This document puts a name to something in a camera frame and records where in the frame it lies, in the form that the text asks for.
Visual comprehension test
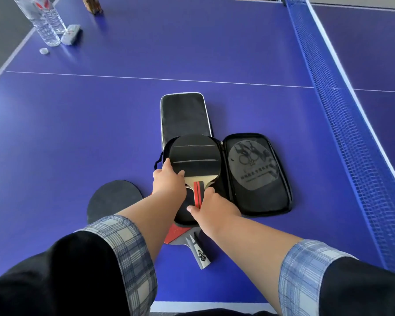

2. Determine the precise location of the person's right hand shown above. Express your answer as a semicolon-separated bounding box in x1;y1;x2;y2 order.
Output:
187;187;242;241

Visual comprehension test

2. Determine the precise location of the person's left hand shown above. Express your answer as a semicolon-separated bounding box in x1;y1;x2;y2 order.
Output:
151;158;187;205

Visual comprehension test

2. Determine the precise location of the black paddle with red-black handle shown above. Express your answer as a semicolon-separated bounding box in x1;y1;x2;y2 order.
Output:
169;134;222;209

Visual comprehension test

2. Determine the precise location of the person's left forearm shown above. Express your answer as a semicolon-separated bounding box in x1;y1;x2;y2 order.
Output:
75;193;172;316

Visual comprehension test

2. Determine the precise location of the person's right forearm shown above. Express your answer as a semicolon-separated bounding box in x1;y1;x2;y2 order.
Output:
214;216;359;316

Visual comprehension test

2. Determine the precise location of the black case with white trim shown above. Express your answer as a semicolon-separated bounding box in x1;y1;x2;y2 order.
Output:
160;92;214;150

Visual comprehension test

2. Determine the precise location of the round black paddle rubber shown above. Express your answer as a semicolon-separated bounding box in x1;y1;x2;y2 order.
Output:
87;180;144;225

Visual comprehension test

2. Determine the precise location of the open black paddle case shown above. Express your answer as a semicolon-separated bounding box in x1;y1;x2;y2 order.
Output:
154;132;293;227

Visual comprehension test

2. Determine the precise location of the blue table tennis net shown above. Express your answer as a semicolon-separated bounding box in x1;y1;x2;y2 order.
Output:
283;0;395;277

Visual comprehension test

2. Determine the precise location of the grey white cleaning sponge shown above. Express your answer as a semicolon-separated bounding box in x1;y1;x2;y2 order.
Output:
61;24;82;46

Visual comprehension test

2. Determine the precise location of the brown patterned box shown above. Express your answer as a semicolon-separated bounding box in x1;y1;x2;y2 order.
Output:
81;0;103;15

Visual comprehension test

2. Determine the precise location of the clear bottle with red label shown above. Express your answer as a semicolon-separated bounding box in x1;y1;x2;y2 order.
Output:
31;0;68;35

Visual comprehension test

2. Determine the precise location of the tall clear water bottle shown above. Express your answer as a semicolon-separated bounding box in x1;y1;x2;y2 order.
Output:
13;0;61;47

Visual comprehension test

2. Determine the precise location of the red paddle with grey handle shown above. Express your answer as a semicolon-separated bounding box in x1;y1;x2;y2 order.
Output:
163;222;212;270

